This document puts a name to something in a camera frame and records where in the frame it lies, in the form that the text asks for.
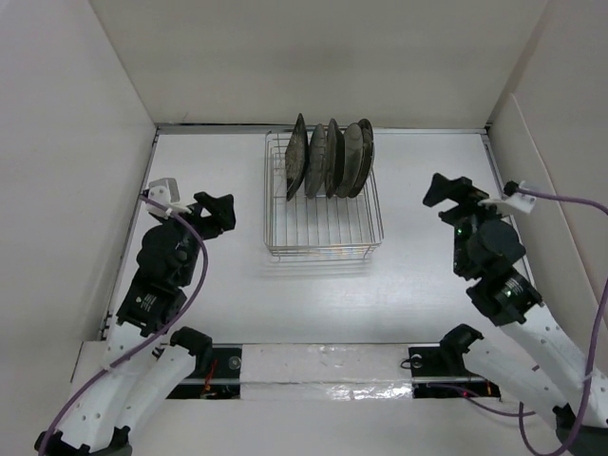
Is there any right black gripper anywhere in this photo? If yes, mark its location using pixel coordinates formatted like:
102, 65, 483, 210
420, 171, 509, 275

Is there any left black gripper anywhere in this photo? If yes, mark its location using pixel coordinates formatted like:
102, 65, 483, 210
158, 192, 234, 285

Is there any black floral square plate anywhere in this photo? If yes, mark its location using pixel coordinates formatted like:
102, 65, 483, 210
285, 113, 309, 201

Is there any round plate patterned dark rim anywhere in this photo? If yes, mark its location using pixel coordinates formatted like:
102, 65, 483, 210
348, 118, 375, 199

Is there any grey reindeer round plate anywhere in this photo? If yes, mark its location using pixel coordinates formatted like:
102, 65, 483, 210
305, 123, 327, 199

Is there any cream plate tree branch print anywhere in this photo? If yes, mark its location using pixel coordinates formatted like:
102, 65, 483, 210
336, 123, 364, 198

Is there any cream plate brown rim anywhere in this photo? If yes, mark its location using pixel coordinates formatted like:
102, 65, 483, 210
325, 118, 345, 199

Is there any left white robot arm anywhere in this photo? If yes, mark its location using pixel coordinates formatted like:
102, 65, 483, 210
34, 184, 237, 455

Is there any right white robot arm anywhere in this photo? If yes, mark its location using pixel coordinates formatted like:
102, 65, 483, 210
423, 173, 607, 455

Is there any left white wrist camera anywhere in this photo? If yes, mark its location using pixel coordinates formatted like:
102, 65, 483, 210
143, 178, 191, 219

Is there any wire dish rack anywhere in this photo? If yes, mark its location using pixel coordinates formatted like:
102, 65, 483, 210
263, 130, 385, 261

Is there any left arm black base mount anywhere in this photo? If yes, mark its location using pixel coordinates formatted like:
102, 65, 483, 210
167, 345, 242, 400

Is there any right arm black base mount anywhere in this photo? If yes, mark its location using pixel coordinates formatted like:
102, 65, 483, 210
400, 346, 502, 399

